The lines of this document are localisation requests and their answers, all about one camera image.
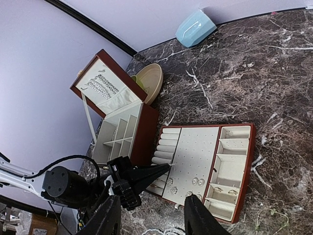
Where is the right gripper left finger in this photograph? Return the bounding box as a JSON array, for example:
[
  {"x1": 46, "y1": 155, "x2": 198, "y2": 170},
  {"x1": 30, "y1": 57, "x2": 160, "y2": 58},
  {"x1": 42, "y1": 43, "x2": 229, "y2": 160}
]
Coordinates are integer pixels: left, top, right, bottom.
[{"x1": 80, "y1": 195, "x2": 121, "y2": 235}]

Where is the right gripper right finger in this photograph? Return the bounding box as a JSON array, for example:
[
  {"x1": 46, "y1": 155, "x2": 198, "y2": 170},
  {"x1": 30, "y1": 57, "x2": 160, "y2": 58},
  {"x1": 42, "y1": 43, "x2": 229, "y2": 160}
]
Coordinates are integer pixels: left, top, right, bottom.
[{"x1": 184, "y1": 194, "x2": 230, "y2": 235}]

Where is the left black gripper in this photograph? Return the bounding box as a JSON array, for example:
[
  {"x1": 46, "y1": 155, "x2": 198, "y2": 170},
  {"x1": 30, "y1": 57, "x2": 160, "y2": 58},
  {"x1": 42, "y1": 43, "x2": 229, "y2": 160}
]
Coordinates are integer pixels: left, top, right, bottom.
[{"x1": 41, "y1": 156, "x2": 171, "y2": 213}]

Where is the large red jewelry box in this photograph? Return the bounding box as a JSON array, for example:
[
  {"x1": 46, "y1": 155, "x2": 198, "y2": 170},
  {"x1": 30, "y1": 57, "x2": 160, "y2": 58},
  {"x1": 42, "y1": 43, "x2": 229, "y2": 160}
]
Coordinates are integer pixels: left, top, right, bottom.
[{"x1": 70, "y1": 49, "x2": 159, "y2": 166}]

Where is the small red jewelry tray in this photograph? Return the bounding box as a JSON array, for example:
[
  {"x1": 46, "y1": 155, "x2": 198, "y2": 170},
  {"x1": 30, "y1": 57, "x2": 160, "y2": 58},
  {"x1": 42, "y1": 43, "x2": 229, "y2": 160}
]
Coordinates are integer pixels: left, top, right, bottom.
[{"x1": 146, "y1": 123, "x2": 256, "y2": 224}]

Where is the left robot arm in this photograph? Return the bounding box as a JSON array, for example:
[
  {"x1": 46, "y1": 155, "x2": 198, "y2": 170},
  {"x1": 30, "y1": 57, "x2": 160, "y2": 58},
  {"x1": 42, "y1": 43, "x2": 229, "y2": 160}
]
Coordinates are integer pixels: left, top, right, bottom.
[{"x1": 0, "y1": 155, "x2": 171, "y2": 213}]

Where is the green bowl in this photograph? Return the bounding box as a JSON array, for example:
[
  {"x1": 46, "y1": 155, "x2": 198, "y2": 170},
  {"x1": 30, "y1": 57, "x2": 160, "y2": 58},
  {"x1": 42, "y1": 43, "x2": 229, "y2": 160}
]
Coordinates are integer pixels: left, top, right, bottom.
[{"x1": 131, "y1": 75, "x2": 149, "y2": 93}]

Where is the beige plate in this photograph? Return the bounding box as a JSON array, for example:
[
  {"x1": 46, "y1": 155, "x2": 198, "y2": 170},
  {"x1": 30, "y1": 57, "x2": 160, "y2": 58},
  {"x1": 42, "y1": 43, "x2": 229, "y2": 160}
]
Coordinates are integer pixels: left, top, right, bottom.
[{"x1": 136, "y1": 63, "x2": 163, "y2": 105}]

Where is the light blue faceted cup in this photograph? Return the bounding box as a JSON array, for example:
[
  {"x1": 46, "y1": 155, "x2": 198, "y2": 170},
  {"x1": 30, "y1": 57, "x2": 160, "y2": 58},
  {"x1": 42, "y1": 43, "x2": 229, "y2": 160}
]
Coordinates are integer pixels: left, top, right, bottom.
[{"x1": 176, "y1": 9, "x2": 217, "y2": 47}]

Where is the long white pearl necklace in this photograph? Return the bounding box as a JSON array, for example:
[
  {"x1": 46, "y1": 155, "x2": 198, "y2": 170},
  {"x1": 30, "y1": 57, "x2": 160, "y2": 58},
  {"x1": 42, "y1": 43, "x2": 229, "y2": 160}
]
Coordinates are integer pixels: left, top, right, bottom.
[{"x1": 141, "y1": 227, "x2": 186, "y2": 235}]

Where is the green bead thin necklace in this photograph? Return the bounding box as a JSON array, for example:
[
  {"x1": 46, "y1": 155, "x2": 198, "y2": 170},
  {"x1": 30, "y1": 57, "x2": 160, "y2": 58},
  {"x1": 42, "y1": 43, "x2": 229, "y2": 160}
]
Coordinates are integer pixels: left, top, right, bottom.
[{"x1": 254, "y1": 208, "x2": 291, "y2": 233}]

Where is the chunky pearl necklace in lid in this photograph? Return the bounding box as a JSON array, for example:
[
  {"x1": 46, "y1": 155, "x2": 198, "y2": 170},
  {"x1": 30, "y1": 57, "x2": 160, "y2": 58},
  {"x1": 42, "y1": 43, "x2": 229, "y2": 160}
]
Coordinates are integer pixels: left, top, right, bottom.
[{"x1": 88, "y1": 79, "x2": 111, "y2": 100}]

